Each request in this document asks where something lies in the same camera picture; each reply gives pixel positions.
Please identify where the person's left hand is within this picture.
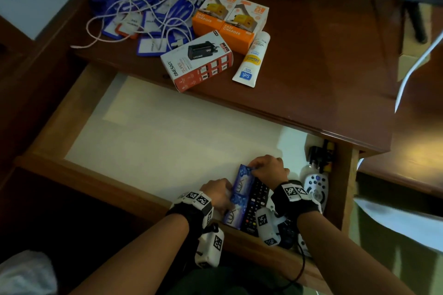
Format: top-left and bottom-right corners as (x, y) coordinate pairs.
(199, 177), (233, 214)

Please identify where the person's right hand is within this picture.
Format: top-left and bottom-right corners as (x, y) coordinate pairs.
(247, 154), (291, 191)

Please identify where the blue soap packet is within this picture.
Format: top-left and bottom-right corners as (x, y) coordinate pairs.
(231, 164), (256, 199)
(222, 194), (248, 230)

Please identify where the slim black remote control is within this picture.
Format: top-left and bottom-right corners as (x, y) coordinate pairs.
(240, 177), (271, 237)

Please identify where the black plug adapter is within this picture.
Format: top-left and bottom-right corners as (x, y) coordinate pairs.
(306, 145), (326, 167)

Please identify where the large white remote control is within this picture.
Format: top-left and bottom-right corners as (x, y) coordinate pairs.
(299, 163), (329, 216)

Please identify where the wide black remote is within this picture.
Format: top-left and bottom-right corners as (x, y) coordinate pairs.
(276, 218), (300, 250)

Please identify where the wooden drawer with white bottom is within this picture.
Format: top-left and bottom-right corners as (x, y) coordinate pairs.
(15, 63), (360, 295)

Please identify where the white cream tube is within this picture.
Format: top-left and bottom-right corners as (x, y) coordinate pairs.
(232, 31), (271, 89)

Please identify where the white charger box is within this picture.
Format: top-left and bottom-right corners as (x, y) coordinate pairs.
(160, 30), (234, 93)

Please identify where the orange charger box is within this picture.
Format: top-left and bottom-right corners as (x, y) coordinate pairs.
(192, 0), (242, 38)
(219, 0), (270, 56)

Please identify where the person's left forearm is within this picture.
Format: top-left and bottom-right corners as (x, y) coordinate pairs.
(69, 213), (190, 295)

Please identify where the person's right forearm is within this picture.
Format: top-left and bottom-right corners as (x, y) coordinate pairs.
(297, 211), (416, 295)

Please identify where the person's dark green clothing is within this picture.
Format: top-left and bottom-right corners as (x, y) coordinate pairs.
(166, 263), (312, 295)

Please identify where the black left wristband with markers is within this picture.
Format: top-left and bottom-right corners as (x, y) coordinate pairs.
(166, 191), (215, 236)

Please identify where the black wristband with markers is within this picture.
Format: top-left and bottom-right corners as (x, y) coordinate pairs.
(270, 180), (323, 223)
(166, 191), (215, 236)

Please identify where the black right wristband with markers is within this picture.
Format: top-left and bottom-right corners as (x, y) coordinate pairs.
(270, 180), (323, 223)

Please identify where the brown wooden side cabinet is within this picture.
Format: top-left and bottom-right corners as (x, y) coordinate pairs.
(356, 4), (443, 199)

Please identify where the black television stand leg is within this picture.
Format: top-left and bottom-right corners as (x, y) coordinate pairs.
(403, 0), (428, 45)

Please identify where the white cloth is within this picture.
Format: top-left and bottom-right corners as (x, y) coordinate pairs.
(0, 249), (58, 295)

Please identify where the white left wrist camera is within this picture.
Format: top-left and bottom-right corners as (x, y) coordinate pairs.
(194, 224), (225, 268)

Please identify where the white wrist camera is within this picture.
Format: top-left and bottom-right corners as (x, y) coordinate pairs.
(255, 206), (281, 247)
(194, 224), (225, 268)

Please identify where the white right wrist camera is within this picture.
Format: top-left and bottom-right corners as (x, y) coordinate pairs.
(255, 206), (281, 247)

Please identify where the black right camera cable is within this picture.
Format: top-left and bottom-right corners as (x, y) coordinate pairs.
(276, 242), (307, 289)

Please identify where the thick white power cable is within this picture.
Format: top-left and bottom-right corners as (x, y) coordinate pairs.
(394, 30), (443, 114)

